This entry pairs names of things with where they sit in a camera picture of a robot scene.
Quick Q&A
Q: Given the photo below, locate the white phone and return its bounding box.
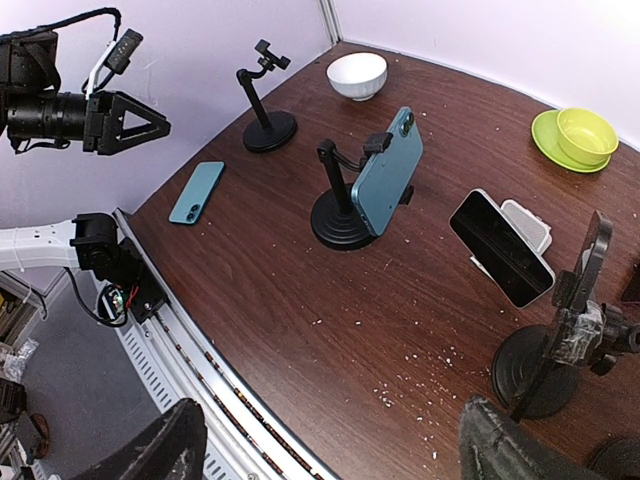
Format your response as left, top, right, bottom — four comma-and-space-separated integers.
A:
449, 188, 555, 309

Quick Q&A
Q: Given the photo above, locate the far right black stand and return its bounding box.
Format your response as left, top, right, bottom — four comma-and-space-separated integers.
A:
588, 437, 640, 480

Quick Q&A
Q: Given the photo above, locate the black phone on stand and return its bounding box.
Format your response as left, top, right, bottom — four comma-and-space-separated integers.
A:
576, 210, 613, 290

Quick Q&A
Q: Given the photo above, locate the left aluminium frame post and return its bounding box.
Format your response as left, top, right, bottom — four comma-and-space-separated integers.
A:
319, 0, 343, 45

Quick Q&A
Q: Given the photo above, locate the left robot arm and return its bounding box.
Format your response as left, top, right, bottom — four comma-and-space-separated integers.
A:
1, 5, 171, 227

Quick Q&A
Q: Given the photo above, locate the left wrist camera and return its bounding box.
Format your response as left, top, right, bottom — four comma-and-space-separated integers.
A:
103, 29, 144, 75

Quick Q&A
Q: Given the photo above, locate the teal phone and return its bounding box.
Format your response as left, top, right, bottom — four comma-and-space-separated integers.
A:
351, 106, 424, 237
168, 161, 226, 225

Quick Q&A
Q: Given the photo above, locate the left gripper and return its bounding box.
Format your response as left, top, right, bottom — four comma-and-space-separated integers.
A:
82, 91, 171, 155

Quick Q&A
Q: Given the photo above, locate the black wedge phone stand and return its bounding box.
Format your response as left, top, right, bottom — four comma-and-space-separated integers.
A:
620, 262, 640, 304

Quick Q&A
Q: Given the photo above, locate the teal phone middle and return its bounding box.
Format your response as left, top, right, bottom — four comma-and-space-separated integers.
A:
351, 106, 424, 237

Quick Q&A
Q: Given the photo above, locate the black stand right centre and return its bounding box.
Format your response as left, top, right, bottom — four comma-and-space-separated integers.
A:
492, 214, 640, 421

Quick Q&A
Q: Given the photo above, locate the white folding phone stand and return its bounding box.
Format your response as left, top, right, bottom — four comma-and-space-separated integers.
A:
465, 191, 551, 270

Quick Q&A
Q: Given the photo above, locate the green plate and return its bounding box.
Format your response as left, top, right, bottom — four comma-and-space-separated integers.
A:
531, 109, 612, 174

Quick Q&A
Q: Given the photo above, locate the green bowl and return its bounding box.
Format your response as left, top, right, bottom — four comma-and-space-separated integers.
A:
556, 108, 619, 167

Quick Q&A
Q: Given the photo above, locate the teal phone front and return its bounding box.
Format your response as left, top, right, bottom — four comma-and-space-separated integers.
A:
168, 161, 226, 225

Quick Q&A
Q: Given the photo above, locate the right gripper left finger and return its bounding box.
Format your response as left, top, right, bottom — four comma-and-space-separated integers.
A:
76, 398, 207, 480

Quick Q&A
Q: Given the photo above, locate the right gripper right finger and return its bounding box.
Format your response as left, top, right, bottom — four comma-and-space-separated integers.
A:
458, 395, 603, 479

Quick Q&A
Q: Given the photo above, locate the white bowl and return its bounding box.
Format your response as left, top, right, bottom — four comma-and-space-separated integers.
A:
326, 52, 388, 102

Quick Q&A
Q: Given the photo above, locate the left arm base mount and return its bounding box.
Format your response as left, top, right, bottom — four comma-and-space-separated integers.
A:
93, 237, 168, 325

